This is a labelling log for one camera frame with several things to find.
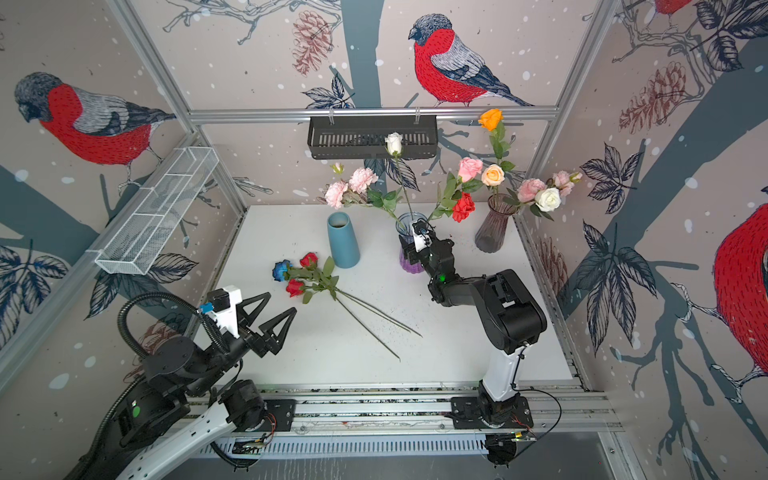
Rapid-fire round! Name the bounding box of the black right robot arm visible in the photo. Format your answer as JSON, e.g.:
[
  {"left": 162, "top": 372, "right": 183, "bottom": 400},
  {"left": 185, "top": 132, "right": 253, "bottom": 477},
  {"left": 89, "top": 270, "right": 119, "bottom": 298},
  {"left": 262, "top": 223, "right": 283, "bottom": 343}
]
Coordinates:
[{"left": 401, "top": 219, "right": 547, "bottom": 428}]

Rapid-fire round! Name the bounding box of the single pink rose stem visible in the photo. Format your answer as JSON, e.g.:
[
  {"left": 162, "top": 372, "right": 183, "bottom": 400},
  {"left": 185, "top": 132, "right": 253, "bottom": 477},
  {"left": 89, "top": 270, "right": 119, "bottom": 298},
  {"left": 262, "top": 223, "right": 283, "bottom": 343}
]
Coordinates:
[{"left": 438, "top": 157, "right": 484, "bottom": 211}]

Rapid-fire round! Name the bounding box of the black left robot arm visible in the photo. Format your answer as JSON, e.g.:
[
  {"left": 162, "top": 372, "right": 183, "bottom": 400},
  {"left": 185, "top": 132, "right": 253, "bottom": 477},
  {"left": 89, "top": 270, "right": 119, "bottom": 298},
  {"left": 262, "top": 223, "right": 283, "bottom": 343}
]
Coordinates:
[{"left": 67, "top": 289, "right": 297, "bottom": 479}]

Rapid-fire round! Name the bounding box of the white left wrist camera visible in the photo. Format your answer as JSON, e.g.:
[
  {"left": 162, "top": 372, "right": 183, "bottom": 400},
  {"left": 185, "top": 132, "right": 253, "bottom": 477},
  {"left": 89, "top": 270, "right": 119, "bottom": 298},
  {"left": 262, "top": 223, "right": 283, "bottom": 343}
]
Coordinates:
[{"left": 198, "top": 285, "right": 243, "bottom": 338}]

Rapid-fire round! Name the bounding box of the black hanging wire basket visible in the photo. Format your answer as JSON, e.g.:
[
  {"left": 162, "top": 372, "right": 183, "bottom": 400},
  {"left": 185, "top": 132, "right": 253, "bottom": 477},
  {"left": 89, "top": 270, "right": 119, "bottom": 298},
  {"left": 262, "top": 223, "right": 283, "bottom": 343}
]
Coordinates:
[{"left": 307, "top": 115, "right": 439, "bottom": 160}]

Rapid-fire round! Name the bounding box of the orange rose stem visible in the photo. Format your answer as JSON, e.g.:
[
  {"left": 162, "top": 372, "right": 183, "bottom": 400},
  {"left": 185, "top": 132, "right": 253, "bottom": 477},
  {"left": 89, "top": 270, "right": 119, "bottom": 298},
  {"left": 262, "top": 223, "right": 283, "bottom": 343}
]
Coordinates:
[{"left": 479, "top": 109, "right": 515, "bottom": 195}]

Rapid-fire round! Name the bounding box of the pink carnation stem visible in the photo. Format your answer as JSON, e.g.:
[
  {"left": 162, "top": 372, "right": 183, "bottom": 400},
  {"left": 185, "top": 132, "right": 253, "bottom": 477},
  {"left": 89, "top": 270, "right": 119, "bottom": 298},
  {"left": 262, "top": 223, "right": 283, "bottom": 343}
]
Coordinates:
[{"left": 517, "top": 171, "right": 583, "bottom": 205}]

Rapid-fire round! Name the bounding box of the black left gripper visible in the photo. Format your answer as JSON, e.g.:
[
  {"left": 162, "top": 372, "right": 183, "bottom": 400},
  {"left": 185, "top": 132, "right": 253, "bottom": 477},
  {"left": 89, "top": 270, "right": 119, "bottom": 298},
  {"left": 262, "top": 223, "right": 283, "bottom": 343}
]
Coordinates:
[{"left": 187, "top": 290, "right": 295, "bottom": 398}]

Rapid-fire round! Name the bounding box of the small red rose stem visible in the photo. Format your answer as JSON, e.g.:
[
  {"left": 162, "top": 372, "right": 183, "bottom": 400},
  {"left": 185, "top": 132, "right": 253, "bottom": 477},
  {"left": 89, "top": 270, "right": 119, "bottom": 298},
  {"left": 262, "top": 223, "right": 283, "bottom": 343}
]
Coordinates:
[{"left": 299, "top": 252, "right": 420, "bottom": 336}]

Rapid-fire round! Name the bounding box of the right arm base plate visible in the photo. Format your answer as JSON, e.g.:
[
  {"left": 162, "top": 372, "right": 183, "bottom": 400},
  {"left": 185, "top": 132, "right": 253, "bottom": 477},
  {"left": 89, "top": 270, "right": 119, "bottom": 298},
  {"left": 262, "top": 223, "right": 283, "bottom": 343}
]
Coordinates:
[{"left": 446, "top": 393, "right": 534, "bottom": 430}]

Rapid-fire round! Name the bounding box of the blue purple glass vase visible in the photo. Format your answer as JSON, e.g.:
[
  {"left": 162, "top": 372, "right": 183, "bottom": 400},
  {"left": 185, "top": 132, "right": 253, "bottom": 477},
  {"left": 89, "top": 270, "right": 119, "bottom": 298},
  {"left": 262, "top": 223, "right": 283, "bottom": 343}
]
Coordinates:
[{"left": 395, "top": 212, "right": 427, "bottom": 274}]

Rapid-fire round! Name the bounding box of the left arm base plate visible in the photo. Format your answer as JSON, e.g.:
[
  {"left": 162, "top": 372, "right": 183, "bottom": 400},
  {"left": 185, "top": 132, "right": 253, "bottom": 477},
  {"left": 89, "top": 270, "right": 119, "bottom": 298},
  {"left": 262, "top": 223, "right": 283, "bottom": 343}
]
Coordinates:
[{"left": 252, "top": 399, "right": 297, "bottom": 434}]

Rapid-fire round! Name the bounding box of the teal ceramic vase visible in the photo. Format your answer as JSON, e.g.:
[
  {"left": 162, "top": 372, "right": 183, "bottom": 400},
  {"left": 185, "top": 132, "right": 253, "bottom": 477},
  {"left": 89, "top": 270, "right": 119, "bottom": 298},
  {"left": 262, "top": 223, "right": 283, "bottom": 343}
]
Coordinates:
[{"left": 327, "top": 212, "right": 360, "bottom": 269}]

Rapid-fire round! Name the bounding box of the blue rose stem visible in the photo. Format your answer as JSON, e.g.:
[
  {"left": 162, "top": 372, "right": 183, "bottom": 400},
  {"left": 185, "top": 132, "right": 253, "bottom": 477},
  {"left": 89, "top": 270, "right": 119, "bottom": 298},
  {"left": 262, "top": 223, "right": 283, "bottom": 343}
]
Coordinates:
[{"left": 272, "top": 260, "right": 339, "bottom": 287}]

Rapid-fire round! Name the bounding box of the aluminium rail base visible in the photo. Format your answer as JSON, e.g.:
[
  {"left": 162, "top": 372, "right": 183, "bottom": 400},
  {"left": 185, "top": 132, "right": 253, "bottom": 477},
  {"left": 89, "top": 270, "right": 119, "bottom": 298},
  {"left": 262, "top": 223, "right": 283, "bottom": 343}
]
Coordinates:
[{"left": 193, "top": 389, "right": 623, "bottom": 460}]

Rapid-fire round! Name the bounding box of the white wire mesh basket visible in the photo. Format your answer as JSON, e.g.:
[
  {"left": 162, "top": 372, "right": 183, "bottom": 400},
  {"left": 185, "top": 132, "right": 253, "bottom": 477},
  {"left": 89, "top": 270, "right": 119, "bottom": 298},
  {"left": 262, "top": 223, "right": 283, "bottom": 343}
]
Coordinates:
[{"left": 95, "top": 146, "right": 219, "bottom": 275}]

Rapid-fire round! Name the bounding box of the black corrugated cable hose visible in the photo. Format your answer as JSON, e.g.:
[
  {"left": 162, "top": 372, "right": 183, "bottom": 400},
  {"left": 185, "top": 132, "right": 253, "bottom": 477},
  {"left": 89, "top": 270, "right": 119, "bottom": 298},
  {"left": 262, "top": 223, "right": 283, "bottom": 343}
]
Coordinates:
[{"left": 77, "top": 292, "right": 232, "bottom": 480}]

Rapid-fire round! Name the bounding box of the mauve glass vase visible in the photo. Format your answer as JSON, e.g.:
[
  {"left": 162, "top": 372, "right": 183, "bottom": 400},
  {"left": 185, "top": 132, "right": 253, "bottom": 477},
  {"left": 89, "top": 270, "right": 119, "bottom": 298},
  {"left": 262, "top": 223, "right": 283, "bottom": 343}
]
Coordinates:
[{"left": 475, "top": 194, "right": 518, "bottom": 253}]

